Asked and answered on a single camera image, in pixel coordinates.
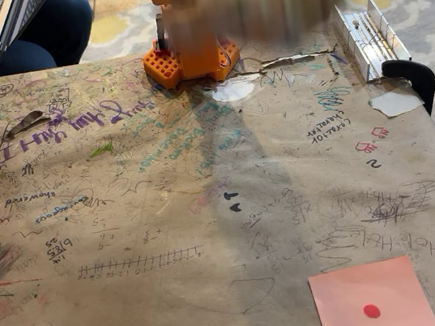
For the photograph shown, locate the small red round object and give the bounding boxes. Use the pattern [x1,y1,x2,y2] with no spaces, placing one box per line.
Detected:
[361,302,382,321]

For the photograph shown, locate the grey yellow patterned rug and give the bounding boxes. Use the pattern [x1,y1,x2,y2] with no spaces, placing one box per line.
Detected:
[74,0,435,122]

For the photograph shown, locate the scribbled brown paper table cover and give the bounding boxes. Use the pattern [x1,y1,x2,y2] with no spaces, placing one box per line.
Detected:
[0,8,435,326]

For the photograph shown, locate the pink paper sheet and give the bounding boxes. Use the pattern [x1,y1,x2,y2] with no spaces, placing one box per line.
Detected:
[305,250,435,326]

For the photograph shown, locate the curled brown paper strip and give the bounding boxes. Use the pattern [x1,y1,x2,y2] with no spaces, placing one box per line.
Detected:
[4,109,48,139]

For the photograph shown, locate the person in dark clothing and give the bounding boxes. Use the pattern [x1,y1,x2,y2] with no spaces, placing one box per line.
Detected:
[0,0,100,77]

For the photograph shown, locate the black table clamp post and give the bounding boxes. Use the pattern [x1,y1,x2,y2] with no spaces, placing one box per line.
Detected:
[149,11,173,55]

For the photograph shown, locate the aluminium channel rail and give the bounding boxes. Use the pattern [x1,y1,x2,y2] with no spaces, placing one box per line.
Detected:
[330,0,416,87]

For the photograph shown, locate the black curved clamp bracket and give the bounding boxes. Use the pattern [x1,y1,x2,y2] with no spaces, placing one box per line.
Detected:
[380,54,435,122]

